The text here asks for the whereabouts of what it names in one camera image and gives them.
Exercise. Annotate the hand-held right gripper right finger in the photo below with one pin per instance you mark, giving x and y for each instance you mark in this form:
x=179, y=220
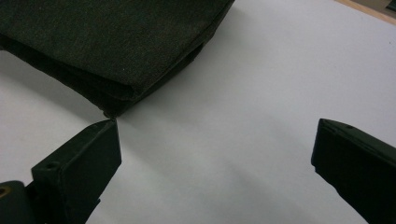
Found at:
x=355, y=165

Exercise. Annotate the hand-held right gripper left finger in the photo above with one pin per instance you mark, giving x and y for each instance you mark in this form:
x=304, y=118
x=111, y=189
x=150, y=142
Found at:
x=77, y=174

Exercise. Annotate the dark cloth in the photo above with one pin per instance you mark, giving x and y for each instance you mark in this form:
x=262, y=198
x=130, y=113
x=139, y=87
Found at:
x=102, y=43

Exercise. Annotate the wooden table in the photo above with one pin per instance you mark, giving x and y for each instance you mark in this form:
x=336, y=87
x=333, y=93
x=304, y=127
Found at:
x=373, y=11

